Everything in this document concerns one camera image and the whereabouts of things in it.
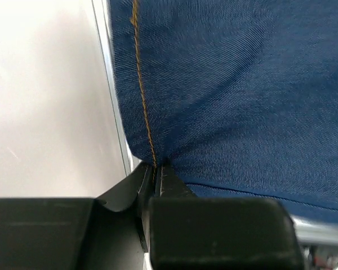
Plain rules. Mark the aluminium table edge rail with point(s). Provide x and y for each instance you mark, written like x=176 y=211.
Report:
x=314 y=233

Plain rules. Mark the dark blue denim trousers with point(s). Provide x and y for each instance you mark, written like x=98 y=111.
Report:
x=239 y=97

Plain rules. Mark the aluminium left side rail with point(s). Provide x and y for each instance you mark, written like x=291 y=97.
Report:
x=103 y=24

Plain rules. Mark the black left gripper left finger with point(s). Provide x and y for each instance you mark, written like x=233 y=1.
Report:
x=76 y=233

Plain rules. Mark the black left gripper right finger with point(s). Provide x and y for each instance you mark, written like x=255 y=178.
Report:
x=190 y=232

